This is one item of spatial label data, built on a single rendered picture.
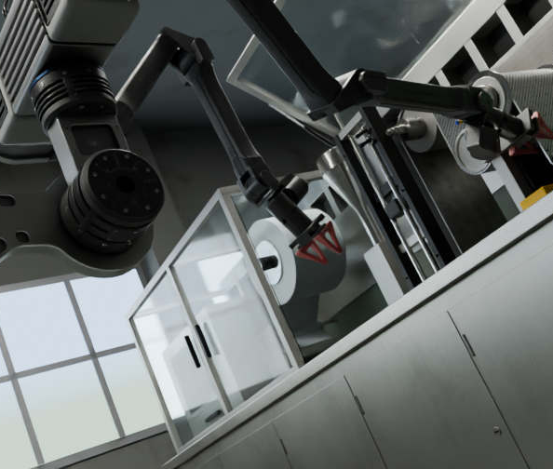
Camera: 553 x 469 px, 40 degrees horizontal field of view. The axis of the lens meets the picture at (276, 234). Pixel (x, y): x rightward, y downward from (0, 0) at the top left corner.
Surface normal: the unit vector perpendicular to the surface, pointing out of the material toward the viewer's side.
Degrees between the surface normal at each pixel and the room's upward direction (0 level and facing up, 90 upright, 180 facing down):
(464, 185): 90
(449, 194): 90
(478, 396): 90
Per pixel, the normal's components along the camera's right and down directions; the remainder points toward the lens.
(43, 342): 0.53, -0.47
